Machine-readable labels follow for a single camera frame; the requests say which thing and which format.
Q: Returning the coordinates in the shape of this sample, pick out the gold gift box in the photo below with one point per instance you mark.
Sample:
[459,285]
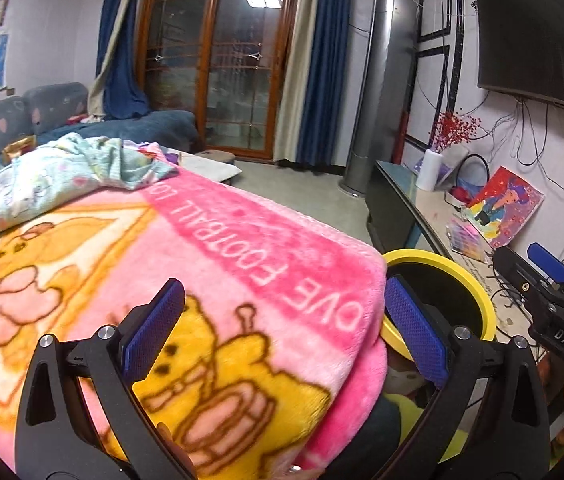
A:
[19,149]

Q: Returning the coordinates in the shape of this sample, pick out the black wall television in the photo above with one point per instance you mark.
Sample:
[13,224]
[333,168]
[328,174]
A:
[537,35]

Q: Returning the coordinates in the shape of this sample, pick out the silver tower air conditioner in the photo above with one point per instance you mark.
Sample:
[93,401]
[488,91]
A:
[382,90]

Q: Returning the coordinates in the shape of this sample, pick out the colourful picture book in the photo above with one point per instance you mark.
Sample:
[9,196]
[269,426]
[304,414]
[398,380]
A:
[504,207]

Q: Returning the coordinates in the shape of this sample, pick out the white marble coffee table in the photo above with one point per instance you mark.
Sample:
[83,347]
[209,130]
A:
[211,170]

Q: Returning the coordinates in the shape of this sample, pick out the pink bear printed blanket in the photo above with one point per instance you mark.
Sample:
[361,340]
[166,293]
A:
[237,260]

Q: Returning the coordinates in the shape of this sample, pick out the blue curtain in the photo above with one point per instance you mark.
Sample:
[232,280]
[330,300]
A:
[324,60]
[121,60]

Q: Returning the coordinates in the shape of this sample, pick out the person's dark trousers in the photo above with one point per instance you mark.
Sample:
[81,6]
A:
[362,440]

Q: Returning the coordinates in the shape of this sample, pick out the television cabinet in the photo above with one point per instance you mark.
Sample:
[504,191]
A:
[432,215]

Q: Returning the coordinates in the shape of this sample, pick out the brown stool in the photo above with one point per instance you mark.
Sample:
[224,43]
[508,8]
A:
[214,154]

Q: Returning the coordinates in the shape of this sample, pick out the yellow round bin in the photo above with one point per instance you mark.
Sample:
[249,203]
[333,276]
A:
[442,259]

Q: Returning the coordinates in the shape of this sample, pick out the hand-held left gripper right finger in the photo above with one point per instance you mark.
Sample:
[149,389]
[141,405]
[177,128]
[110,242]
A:
[414,330]

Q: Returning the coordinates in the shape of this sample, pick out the light blue printed quilt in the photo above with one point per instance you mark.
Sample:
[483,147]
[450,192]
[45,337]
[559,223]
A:
[51,180]

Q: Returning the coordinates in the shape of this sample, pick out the pack of coloured pens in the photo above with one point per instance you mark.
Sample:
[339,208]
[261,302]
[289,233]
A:
[464,237]

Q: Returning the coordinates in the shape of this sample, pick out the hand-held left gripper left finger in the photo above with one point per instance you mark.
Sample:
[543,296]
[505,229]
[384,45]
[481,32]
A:
[154,330]

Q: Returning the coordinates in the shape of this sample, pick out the white vase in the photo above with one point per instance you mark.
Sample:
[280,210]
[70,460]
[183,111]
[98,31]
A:
[429,170]

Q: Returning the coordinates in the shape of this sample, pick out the pink clothes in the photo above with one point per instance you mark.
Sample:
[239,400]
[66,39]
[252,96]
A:
[84,119]

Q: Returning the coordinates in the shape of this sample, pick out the person's green jacket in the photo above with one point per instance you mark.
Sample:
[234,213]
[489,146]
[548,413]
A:
[412,410]

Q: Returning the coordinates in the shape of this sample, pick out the purple cloth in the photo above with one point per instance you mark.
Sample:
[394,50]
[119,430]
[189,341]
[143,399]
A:
[154,149]

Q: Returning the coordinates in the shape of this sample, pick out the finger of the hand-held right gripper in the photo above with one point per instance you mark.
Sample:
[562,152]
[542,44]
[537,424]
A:
[514,275]
[547,260]

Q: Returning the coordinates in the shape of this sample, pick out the wooden sliding glass door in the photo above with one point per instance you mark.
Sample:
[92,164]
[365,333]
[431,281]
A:
[221,70]

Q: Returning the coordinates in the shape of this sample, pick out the blue heart pattern sofa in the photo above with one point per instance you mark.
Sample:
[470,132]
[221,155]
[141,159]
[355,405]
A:
[56,105]

